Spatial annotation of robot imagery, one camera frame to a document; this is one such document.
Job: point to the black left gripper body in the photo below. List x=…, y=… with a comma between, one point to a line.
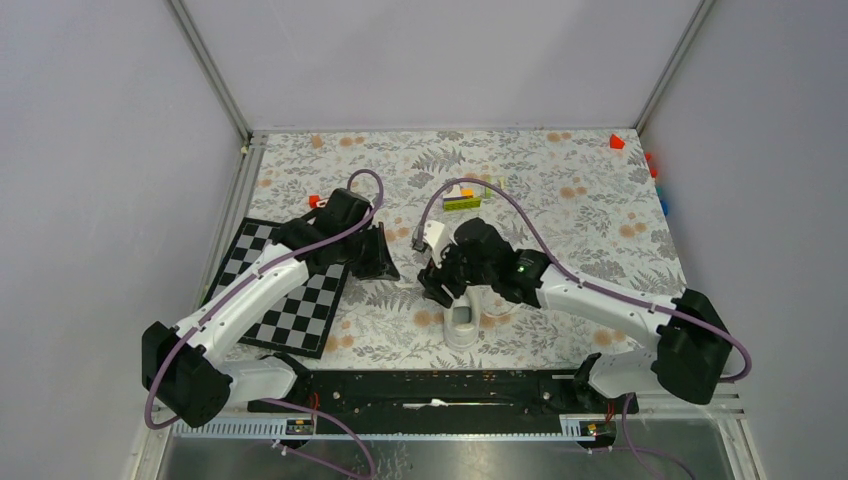
x=359, y=251

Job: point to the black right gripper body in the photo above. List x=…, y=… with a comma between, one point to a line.
x=455, y=272

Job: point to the white sneaker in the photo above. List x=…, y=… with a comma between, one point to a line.
x=478, y=308

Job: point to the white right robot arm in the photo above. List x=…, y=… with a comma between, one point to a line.
x=683, y=343

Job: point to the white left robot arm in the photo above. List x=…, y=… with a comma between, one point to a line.
x=185, y=366

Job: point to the green toy brick stack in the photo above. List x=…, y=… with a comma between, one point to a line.
x=460, y=198

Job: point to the red white grid toy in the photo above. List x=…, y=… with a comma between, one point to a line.
x=315, y=201

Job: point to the black white chessboard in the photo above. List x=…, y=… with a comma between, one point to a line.
x=300, y=323

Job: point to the floral patterned table mat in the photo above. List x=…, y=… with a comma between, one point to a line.
x=465, y=215

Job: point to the red triangular block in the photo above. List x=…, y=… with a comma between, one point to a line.
x=616, y=142

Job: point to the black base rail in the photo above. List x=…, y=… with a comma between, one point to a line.
x=343, y=393

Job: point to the grey slotted cable duct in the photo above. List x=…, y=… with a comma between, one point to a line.
x=413, y=425

